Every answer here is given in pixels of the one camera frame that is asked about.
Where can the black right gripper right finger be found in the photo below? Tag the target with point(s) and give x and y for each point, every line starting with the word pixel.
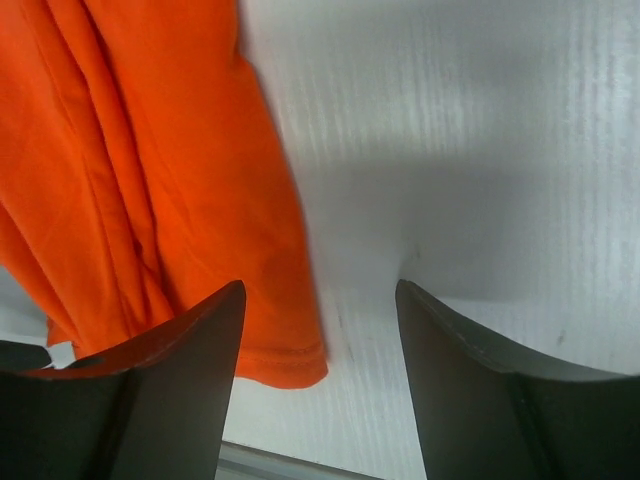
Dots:
pixel 487 407

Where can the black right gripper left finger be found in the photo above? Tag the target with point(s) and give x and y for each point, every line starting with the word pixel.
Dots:
pixel 152 407

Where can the orange t shirt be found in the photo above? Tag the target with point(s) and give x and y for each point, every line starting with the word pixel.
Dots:
pixel 141 171

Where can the aluminium mounting rail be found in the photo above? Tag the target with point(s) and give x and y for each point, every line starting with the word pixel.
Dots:
pixel 241 462

